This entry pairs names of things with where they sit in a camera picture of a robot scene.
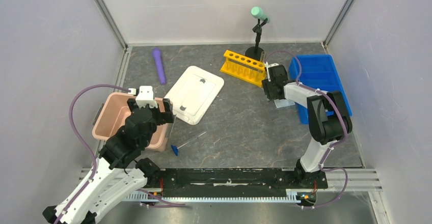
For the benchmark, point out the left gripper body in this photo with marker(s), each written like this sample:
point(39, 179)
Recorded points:
point(164, 116)

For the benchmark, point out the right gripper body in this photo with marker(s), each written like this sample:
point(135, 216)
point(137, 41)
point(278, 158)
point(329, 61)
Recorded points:
point(268, 86)

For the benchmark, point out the packaged face mask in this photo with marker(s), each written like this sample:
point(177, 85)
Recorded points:
point(281, 103)

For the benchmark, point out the glass tube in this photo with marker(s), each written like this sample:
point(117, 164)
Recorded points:
point(261, 65)

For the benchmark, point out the blue bulb dropper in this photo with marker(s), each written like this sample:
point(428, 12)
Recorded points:
point(175, 149)

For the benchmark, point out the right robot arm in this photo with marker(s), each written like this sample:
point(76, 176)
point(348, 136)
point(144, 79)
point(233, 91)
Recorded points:
point(328, 118)

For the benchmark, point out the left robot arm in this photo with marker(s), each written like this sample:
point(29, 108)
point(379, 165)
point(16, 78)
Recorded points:
point(91, 200)

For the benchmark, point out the yellow test tube rack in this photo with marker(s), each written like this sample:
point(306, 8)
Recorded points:
point(242, 67)

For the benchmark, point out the pink plastic bin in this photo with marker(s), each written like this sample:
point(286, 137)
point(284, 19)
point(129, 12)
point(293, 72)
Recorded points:
point(113, 115)

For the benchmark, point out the black microphone stand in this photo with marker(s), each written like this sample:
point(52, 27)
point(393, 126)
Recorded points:
point(255, 51)

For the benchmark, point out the blue plastic tray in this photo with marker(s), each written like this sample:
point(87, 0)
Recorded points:
point(318, 71)

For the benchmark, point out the white plastic lid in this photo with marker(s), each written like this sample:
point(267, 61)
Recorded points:
point(193, 93)

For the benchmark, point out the purple microphone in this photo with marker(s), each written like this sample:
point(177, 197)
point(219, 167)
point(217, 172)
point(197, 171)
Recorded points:
point(156, 52)

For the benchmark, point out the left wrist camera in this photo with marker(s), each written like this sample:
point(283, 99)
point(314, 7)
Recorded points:
point(144, 96)

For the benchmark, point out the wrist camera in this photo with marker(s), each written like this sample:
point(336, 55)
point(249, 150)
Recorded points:
point(272, 70)
point(144, 96)

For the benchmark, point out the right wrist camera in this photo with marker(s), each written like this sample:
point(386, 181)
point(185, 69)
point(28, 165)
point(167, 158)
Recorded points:
point(272, 70)

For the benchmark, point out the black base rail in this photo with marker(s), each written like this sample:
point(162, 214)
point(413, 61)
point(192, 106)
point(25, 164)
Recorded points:
point(270, 185)

